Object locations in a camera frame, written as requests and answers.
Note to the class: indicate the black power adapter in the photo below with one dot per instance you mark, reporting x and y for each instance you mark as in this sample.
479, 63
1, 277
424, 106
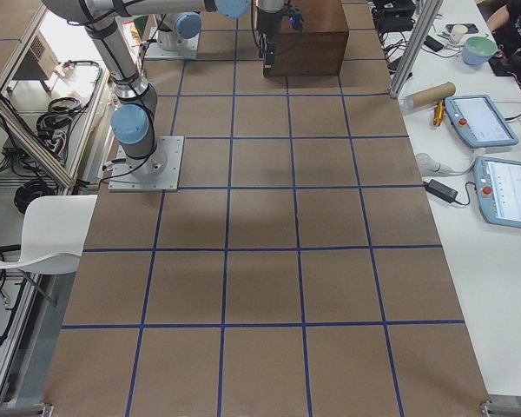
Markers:
440, 190

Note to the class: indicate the dark wooden drawer cabinet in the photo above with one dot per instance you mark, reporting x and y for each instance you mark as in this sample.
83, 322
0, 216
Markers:
318, 48

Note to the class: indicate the cardboard tube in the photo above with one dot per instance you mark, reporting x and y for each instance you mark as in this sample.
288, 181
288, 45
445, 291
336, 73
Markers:
428, 96

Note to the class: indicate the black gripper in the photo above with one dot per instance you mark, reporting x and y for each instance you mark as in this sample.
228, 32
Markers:
267, 23

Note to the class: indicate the white chair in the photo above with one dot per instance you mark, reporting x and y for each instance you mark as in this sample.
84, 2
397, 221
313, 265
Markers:
54, 231

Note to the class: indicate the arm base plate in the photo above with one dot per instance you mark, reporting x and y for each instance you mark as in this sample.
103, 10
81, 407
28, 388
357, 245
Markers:
171, 47
160, 172

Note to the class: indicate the near teach pendant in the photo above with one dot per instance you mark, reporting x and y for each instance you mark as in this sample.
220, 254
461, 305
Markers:
498, 189

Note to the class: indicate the aluminium frame post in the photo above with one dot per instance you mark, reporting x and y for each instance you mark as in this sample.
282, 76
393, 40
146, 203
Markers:
415, 42

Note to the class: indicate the seated person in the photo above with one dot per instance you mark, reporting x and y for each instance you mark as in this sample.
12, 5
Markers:
505, 26

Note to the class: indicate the yellow tool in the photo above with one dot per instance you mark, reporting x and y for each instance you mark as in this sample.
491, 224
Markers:
438, 114

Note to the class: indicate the teach pendant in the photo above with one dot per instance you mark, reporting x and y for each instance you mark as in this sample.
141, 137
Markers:
478, 122
498, 189

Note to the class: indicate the white paper cup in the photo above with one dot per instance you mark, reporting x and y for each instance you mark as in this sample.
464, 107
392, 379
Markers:
457, 33

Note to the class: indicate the green bowl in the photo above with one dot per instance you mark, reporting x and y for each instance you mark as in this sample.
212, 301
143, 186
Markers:
478, 50

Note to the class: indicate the far teach pendant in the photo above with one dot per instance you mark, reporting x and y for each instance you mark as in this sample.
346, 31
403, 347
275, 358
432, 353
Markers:
478, 122

